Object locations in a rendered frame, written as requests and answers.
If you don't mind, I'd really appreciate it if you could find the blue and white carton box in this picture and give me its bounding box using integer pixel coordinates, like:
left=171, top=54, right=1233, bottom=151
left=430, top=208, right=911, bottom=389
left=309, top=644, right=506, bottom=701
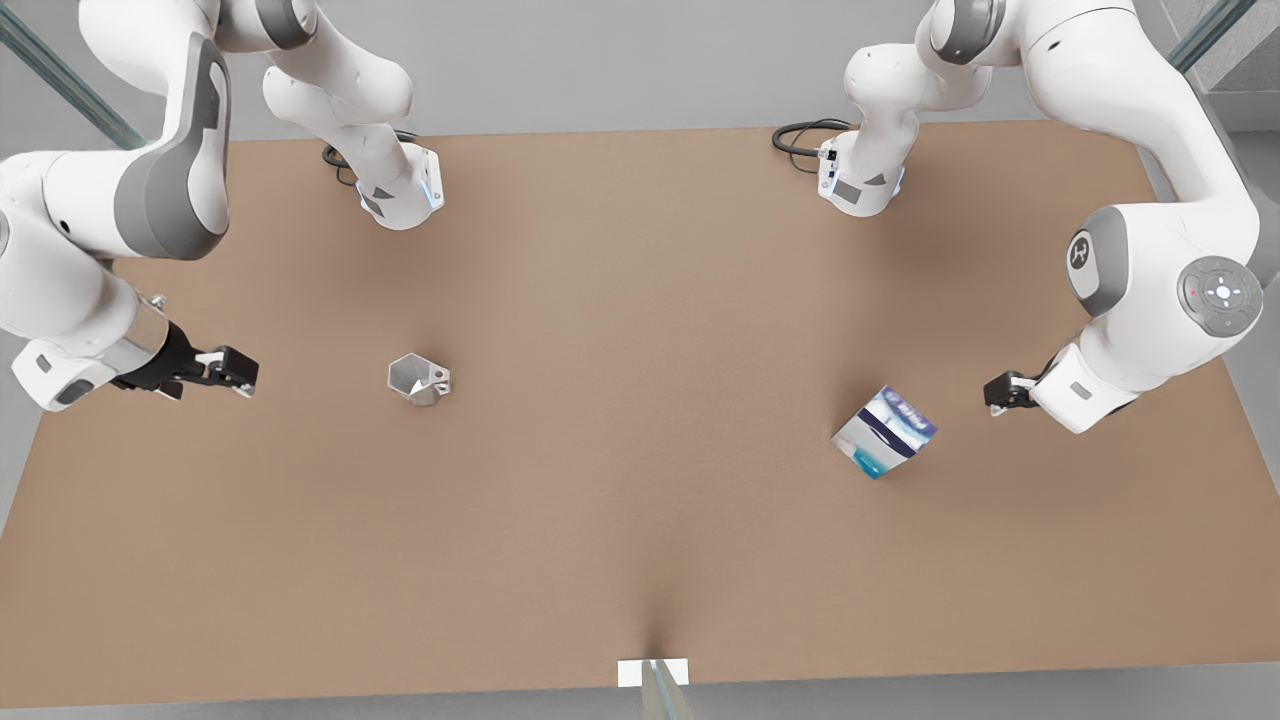
left=831, top=385, right=939, bottom=481

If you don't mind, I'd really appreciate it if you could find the silver faceted metal cup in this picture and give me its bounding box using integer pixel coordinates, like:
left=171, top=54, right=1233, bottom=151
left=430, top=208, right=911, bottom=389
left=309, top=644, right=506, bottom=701
left=388, top=352, right=452, bottom=407

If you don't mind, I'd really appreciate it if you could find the black cable loop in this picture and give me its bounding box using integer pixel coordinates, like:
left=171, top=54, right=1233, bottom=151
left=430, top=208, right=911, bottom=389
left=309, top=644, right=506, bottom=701
left=771, top=118, right=853, bottom=177
left=321, top=129, right=422, bottom=188

